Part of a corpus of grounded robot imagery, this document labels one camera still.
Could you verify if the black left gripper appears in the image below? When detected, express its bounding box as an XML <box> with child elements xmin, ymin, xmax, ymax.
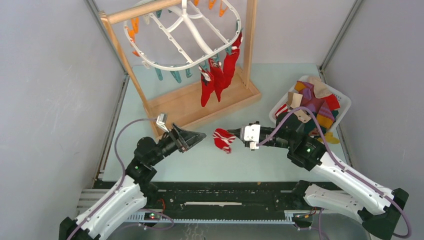
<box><xmin>149</xmin><ymin>122</ymin><xmax>206</xmax><ymax>166</ymax></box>

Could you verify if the red white striped sock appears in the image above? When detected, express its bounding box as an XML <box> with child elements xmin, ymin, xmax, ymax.
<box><xmin>212</xmin><ymin>128</ymin><xmax>236</xmax><ymax>154</ymax></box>

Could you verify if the red Santa sock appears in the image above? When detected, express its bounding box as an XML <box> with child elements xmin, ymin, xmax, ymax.
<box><xmin>208</xmin><ymin>58</ymin><xmax>225</xmax><ymax>102</ymax></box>
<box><xmin>222</xmin><ymin>49</ymin><xmax>240</xmax><ymax>89</ymax></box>
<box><xmin>231</xmin><ymin>31</ymin><xmax>243</xmax><ymax>54</ymax></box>
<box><xmin>198</xmin><ymin>66</ymin><xmax>215</xmax><ymax>107</ymax></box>

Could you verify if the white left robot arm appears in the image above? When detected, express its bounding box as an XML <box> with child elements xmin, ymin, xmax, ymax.
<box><xmin>58</xmin><ymin>124</ymin><xmax>207</xmax><ymax>240</ymax></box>

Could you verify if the wooden hanger stand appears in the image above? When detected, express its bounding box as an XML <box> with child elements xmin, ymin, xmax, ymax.
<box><xmin>98</xmin><ymin>0</ymin><xmax>262</xmax><ymax>139</ymax></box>

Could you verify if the pile of colourful socks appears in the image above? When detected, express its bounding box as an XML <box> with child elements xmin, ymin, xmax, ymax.
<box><xmin>288</xmin><ymin>76</ymin><xmax>341</xmax><ymax>144</ymax></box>

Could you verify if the white oval clip hanger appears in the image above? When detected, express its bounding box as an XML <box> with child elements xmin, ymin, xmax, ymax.
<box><xmin>122</xmin><ymin>0</ymin><xmax>242</xmax><ymax>71</ymax></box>

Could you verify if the teal clothespin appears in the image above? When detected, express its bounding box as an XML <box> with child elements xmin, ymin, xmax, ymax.
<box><xmin>185</xmin><ymin>66</ymin><xmax>193</xmax><ymax>79</ymax></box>
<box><xmin>225</xmin><ymin>46</ymin><xmax>233</xmax><ymax>56</ymax></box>
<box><xmin>170</xmin><ymin>71</ymin><xmax>182</xmax><ymax>84</ymax></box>
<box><xmin>155</xmin><ymin>10</ymin><xmax>162</xmax><ymax>18</ymax></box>
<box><xmin>154</xmin><ymin>67</ymin><xmax>164</xmax><ymax>81</ymax></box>

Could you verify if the white laundry basket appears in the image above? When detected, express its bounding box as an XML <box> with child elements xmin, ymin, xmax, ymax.
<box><xmin>268</xmin><ymin>75</ymin><xmax>352</xmax><ymax>133</ymax></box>

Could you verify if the orange clothespin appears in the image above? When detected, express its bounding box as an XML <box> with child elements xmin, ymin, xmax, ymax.
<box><xmin>130</xmin><ymin>17</ymin><xmax>140</xmax><ymax>34</ymax></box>
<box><xmin>219</xmin><ymin>0</ymin><xmax>229</xmax><ymax>17</ymax></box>
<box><xmin>208</xmin><ymin>0</ymin><xmax>217</xmax><ymax>10</ymax></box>

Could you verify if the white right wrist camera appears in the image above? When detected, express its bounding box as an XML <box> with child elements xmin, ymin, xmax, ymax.
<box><xmin>240</xmin><ymin>121</ymin><xmax>261</xmax><ymax>151</ymax></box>

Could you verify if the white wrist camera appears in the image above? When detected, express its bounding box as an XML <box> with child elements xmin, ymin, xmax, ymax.
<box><xmin>240</xmin><ymin>121</ymin><xmax>261</xmax><ymax>151</ymax></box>
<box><xmin>156</xmin><ymin>112</ymin><xmax>169</xmax><ymax>133</ymax></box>

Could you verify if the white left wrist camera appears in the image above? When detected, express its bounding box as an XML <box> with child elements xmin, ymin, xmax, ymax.
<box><xmin>156</xmin><ymin>112</ymin><xmax>169</xmax><ymax>133</ymax></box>

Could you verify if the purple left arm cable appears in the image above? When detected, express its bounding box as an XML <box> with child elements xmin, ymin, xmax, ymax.
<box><xmin>66</xmin><ymin>117</ymin><xmax>175</xmax><ymax>240</ymax></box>

